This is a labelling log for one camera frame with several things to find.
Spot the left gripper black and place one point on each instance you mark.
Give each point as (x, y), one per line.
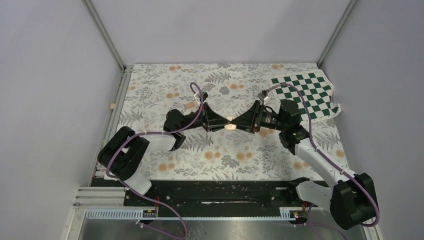
(209, 116)

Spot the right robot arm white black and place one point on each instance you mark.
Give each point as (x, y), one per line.
(349, 197)

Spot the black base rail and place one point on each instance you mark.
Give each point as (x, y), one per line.
(222, 198)

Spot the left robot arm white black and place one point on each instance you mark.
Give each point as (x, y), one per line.
(123, 153)

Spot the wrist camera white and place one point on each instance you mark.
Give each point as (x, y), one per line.
(198, 97)
(263, 96)

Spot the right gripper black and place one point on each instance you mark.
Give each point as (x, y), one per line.
(251, 120)

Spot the green white checkered mat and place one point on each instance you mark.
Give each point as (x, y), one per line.
(311, 90)

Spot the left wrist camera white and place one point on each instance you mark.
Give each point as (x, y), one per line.
(198, 97)

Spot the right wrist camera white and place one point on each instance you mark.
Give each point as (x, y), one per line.
(263, 96)

